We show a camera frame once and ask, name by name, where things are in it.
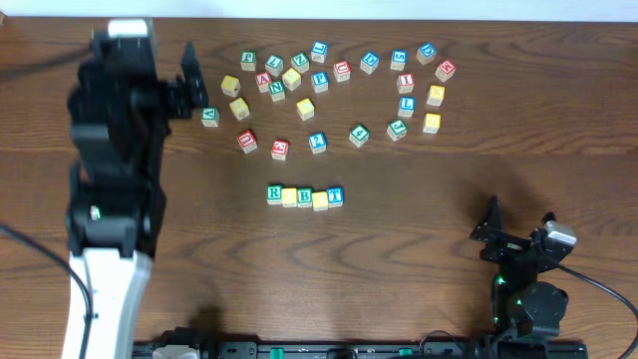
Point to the yellow k block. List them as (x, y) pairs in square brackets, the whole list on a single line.
[(436, 95), (230, 86)]

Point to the blue 2 block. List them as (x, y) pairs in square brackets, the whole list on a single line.
[(317, 143)]

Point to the yellow block near Z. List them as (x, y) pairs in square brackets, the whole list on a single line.
[(291, 79)]

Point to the green block far top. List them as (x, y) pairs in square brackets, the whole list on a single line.
[(248, 61)]

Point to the blue D block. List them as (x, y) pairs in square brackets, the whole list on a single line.
[(369, 63)]

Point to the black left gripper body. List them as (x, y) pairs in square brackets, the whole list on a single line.
[(180, 98)]

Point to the green N block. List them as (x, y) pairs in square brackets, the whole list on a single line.
[(276, 91)]

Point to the yellow C block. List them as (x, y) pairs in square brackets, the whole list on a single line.
[(305, 109)]

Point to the red U block lower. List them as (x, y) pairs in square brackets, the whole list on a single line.
[(247, 141)]

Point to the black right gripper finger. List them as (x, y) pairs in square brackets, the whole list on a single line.
[(550, 216), (490, 224)]

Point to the blue 5 block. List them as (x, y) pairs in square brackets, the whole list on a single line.
[(398, 60)]

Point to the red U block upper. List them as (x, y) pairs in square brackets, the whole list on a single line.
[(342, 71)]

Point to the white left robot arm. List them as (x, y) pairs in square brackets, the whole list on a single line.
[(120, 114)]

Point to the blue Q block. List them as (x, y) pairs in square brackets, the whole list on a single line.
[(426, 53)]

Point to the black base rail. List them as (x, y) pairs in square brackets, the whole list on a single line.
[(191, 343)]

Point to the green Z block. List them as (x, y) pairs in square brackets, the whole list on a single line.
[(300, 62)]

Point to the blue L block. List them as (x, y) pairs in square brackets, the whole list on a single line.
[(406, 107)]

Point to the green L block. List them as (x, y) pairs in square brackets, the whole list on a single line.
[(274, 65)]

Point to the green J block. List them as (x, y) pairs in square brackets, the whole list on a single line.
[(397, 130)]

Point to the red M block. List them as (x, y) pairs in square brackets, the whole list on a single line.
[(445, 70)]

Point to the red u block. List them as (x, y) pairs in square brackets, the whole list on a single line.
[(247, 141), (342, 71)]

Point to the green 4 block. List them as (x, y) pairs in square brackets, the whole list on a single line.
[(359, 135)]

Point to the green R block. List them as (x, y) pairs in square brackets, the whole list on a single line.
[(274, 194)]

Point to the red A block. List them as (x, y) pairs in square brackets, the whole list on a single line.
[(263, 80)]

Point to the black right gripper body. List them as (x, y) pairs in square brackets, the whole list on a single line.
[(505, 248)]

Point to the yellow G block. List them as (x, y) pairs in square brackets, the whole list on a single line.
[(432, 123)]

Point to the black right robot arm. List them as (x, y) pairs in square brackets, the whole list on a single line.
[(524, 308)]

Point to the blue T block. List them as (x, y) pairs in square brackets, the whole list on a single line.
[(335, 196)]

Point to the yellow O block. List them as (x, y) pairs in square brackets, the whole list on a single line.
[(289, 197), (320, 200)]

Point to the yellow S block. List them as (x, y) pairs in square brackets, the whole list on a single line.
[(239, 108)]

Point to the yellow K block left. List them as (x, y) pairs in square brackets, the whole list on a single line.
[(230, 86)]

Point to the green V block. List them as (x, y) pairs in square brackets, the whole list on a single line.
[(210, 117)]

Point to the blue block top row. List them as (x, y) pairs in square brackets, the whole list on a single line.
[(319, 52)]

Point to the green B block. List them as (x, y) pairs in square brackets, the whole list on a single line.
[(304, 197)]

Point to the blue P block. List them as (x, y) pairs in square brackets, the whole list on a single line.
[(320, 82)]

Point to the yellow K block right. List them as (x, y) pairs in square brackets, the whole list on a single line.
[(436, 95)]

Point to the red E block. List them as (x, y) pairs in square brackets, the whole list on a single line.
[(279, 150)]

